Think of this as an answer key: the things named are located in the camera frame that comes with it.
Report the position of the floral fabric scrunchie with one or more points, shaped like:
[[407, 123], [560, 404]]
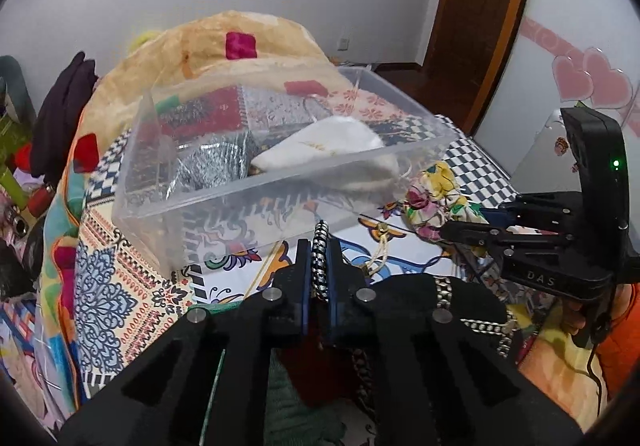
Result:
[[434, 198]]

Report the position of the patterned patchwork bedsheet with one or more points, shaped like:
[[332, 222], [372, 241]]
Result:
[[118, 304]]

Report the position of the green cardboard box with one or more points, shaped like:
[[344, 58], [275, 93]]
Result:
[[14, 135]]

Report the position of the brown wooden door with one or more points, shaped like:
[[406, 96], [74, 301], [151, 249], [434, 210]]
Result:
[[469, 45]]

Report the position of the pink heart wall sticker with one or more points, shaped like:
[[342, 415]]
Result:
[[582, 75]]

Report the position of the dark purple jacket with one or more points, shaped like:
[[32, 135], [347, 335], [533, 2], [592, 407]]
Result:
[[58, 118]]

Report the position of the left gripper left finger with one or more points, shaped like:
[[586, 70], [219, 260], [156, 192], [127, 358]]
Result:
[[203, 381]]

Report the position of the yellow green round object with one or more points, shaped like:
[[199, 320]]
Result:
[[143, 38]]

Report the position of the beige fleece blanket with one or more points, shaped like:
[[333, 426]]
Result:
[[227, 42]]

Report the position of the clear plastic storage bin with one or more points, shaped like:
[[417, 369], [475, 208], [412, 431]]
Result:
[[239, 161]]

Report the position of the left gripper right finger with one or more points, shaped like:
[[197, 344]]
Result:
[[527, 418]]

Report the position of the black studded pouch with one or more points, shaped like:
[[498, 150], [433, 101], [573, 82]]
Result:
[[408, 343]]

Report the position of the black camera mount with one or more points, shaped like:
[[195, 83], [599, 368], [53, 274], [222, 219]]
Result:
[[598, 146]]

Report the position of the green knitted cloth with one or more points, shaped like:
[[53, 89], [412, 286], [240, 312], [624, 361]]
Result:
[[290, 422]]

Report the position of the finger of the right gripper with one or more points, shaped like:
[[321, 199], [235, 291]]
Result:
[[485, 235], [537, 209]]

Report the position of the white cloth pouch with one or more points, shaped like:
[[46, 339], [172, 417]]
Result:
[[333, 137]]

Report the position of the white wall socket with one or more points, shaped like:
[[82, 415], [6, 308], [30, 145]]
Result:
[[343, 44]]

